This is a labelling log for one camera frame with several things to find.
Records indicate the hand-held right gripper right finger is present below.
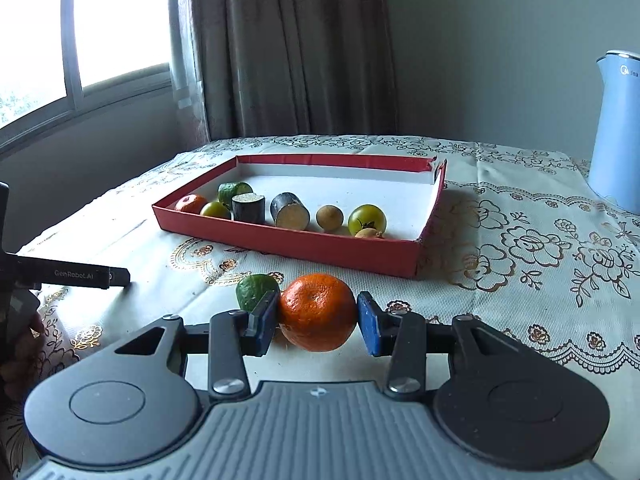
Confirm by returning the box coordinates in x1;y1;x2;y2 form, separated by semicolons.
356;291;526;402

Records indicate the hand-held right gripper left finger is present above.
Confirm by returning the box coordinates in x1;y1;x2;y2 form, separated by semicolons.
114;290;281;401

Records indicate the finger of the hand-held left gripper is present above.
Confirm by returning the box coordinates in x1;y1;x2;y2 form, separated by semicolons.
14;254;132;291

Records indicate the green lime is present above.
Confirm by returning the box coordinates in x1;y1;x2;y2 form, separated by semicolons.
217;181;253;211
236;274;281;312

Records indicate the large orange tangerine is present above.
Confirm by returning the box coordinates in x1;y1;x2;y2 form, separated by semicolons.
277;273;357;353

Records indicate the dark eggplant piece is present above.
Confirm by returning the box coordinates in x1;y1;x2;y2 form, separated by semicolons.
270;192;311;231
231;193;266;224

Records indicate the small yellow-green citrus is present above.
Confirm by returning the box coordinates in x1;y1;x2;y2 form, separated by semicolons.
200;201;232;221

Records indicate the red shallow cardboard box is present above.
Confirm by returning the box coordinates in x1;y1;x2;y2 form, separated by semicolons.
152;154;447;279

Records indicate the person's left hand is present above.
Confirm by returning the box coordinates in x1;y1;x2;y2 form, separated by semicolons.
0;312;45;401

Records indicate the green tomato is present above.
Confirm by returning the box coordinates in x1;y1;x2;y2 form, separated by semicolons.
348;204;387;236

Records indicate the brown longan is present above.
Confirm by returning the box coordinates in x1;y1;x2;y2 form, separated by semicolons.
316;205;344;233

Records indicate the small orange tangerine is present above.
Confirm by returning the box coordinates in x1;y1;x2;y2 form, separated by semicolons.
175;194;208;215

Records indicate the cream floral lace tablecloth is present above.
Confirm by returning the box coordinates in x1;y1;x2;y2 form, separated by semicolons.
0;135;640;480

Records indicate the sheer lace curtain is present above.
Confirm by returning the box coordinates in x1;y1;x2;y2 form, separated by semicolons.
167;0;212;152

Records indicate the brown patterned curtain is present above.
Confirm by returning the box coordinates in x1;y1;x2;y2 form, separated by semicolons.
187;0;401;142

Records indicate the blue electric kettle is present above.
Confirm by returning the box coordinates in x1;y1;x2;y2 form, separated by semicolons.
587;50;640;215

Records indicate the window with grey frame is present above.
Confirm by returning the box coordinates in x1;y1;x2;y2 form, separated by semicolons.
0;0;174;147

